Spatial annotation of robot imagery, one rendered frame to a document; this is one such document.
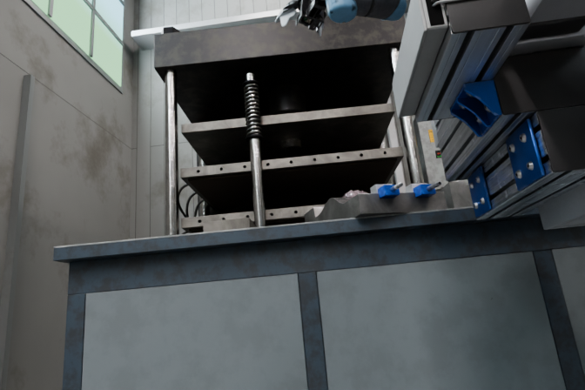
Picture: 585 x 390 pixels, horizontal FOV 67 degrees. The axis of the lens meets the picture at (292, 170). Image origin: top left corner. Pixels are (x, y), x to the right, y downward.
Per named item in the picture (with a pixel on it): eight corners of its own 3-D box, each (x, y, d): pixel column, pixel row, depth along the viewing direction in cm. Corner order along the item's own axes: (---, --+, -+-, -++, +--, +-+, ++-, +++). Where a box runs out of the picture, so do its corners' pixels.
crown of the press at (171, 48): (421, 106, 212) (401, -1, 230) (153, 133, 215) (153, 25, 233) (392, 161, 292) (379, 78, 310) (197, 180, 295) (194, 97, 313)
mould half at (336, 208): (447, 211, 122) (440, 172, 126) (360, 213, 115) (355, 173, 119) (373, 240, 168) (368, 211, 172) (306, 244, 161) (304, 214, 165)
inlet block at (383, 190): (413, 193, 111) (409, 173, 113) (394, 194, 110) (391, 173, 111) (389, 205, 123) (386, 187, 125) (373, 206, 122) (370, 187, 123)
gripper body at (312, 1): (293, 27, 134) (308, 1, 124) (294, 3, 137) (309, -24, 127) (317, 33, 137) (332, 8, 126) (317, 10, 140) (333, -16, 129)
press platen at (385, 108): (394, 111, 226) (393, 102, 228) (181, 132, 228) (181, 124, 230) (376, 156, 293) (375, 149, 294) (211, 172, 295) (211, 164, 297)
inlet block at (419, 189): (450, 192, 114) (446, 172, 116) (433, 193, 113) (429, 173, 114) (423, 205, 126) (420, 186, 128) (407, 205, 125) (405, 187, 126)
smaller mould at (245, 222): (251, 238, 139) (249, 217, 141) (203, 244, 139) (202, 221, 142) (258, 247, 158) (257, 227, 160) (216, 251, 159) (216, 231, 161)
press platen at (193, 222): (413, 205, 209) (411, 195, 210) (180, 228, 211) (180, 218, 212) (387, 231, 279) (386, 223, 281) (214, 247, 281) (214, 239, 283)
